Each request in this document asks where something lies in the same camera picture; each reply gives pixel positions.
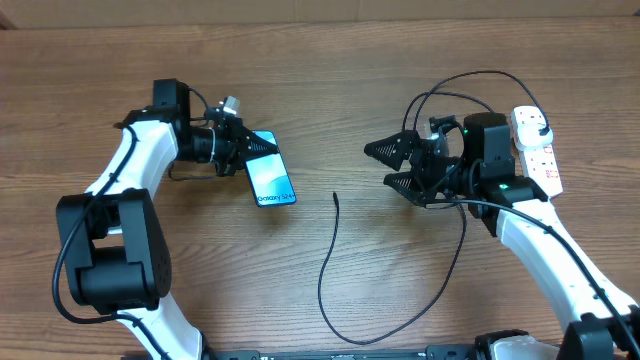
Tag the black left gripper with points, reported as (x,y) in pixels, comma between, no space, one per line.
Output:
(241,140)

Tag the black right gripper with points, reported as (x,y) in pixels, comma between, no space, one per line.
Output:
(419,191)

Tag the blue smartphone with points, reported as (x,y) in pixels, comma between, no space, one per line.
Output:
(270,181)

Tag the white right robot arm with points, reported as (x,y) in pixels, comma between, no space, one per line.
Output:
(471,163)

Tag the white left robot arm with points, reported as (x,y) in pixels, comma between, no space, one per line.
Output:
(113,251)

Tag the white charger adapter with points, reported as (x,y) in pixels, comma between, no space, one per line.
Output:
(530,136)

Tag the white power strip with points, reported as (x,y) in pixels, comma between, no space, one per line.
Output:
(539,164)

